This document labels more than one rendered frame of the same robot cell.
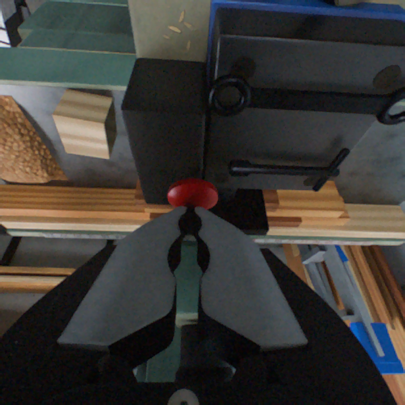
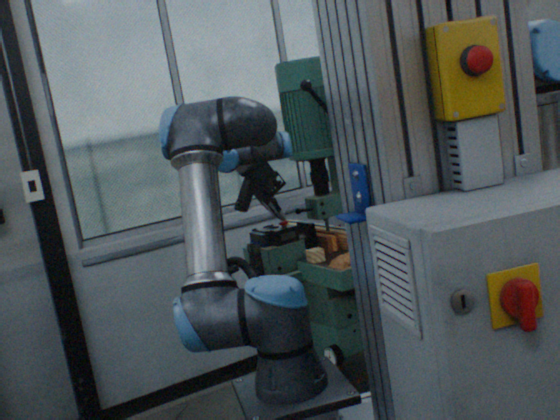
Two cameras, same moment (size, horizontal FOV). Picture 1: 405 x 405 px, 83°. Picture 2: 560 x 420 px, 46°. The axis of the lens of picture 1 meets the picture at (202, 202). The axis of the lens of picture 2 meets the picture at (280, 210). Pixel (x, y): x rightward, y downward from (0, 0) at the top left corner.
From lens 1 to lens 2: 1.98 m
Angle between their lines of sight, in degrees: 58
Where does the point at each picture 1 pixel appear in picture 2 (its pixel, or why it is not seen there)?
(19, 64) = (321, 275)
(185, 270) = (315, 211)
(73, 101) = (310, 258)
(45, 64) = (317, 275)
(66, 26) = (322, 302)
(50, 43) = (321, 288)
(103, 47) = (311, 286)
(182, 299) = (314, 202)
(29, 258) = not seen: outside the picture
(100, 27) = (316, 300)
